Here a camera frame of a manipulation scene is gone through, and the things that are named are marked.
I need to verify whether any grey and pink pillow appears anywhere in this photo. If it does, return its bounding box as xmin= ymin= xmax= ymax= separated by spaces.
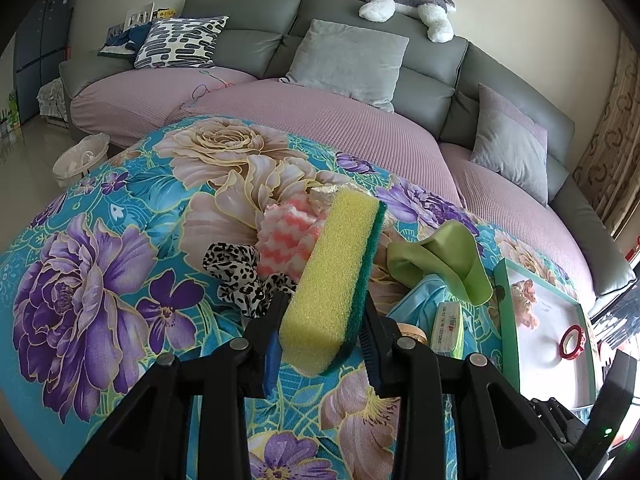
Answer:
xmin=470 ymin=82 xmax=549 ymax=207

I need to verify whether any green box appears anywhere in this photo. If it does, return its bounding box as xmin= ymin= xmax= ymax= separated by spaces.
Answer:
xmin=6 ymin=90 xmax=23 ymax=131

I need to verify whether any floral blanket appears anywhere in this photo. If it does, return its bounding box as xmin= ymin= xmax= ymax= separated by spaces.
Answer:
xmin=0 ymin=116 xmax=601 ymax=480

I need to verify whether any cream lace cloth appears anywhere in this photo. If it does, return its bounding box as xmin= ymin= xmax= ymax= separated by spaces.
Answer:
xmin=306 ymin=183 xmax=371 ymax=213

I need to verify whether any tan tape roll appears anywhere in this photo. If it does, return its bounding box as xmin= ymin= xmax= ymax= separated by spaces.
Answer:
xmin=397 ymin=323 xmax=428 ymax=346

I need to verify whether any plain grey pillow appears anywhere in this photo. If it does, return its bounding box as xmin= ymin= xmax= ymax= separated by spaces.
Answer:
xmin=279 ymin=19 xmax=410 ymax=113

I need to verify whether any leopard print scrunchie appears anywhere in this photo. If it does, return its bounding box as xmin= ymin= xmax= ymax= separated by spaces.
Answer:
xmin=201 ymin=242 xmax=298 ymax=318

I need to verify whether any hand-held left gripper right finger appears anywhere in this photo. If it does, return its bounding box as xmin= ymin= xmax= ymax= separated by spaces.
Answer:
xmin=361 ymin=296 xmax=586 ymax=480

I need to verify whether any red tape roll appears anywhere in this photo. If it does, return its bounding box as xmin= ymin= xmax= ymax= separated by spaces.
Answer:
xmin=559 ymin=325 xmax=587 ymax=359

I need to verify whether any dark grey fridge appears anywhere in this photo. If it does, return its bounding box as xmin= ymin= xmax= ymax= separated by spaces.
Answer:
xmin=12 ymin=0 xmax=76 ymax=126

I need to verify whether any pink sofa cover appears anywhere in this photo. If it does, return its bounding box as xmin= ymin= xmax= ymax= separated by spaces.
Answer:
xmin=70 ymin=67 xmax=596 ymax=306

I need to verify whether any cloth covered stool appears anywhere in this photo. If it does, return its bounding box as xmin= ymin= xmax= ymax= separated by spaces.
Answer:
xmin=37 ymin=80 xmax=68 ymax=128

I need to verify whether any thin cable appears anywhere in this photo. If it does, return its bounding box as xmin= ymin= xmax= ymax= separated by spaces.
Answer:
xmin=182 ymin=70 xmax=236 ymax=111

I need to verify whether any pink white striped cloth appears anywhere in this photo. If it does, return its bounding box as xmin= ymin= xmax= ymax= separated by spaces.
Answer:
xmin=256 ymin=195 xmax=333 ymax=278

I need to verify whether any white picture frame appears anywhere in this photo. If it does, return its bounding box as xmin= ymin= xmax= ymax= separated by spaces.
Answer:
xmin=122 ymin=2 xmax=155 ymax=28

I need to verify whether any green rimmed white tray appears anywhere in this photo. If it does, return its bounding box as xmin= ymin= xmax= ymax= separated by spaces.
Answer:
xmin=494 ymin=259 xmax=601 ymax=408

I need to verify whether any light blue cloth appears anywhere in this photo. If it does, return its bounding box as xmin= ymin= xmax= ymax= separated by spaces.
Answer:
xmin=387 ymin=275 xmax=493 ymax=361

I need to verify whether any black white patterned pillow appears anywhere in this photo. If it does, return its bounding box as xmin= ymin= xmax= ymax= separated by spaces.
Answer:
xmin=133 ymin=16 xmax=230 ymax=70

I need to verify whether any white waste bin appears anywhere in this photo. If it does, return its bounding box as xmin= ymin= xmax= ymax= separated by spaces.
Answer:
xmin=52 ymin=132 xmax=111 ymax=188

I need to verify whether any green tissue packet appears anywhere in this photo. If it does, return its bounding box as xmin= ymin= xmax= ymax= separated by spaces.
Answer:
xmin=430 ymin=301 xmax=466 ymax=358

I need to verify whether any patterned beige curtain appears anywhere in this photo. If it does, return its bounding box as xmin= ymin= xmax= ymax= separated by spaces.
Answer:
xmin=572 ymin=30 xmax=640 ymax=256

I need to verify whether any green cloth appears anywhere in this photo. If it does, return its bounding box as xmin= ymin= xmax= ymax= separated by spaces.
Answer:
xmin=386 ymin=220 xmax=493 ymax=306

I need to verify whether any yellow and green sponge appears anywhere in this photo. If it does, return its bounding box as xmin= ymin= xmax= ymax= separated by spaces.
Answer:
xmin=280 ymin=185 xmax=388 ymax=377

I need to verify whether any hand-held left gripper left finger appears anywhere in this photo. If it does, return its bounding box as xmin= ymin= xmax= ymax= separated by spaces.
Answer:
xmin=62 ymin=290 xmax=291 ymax=480

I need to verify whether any grey sofa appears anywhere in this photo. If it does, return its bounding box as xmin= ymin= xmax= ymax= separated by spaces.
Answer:
xmin=59 ymin=0 xmax=638 ymax=311

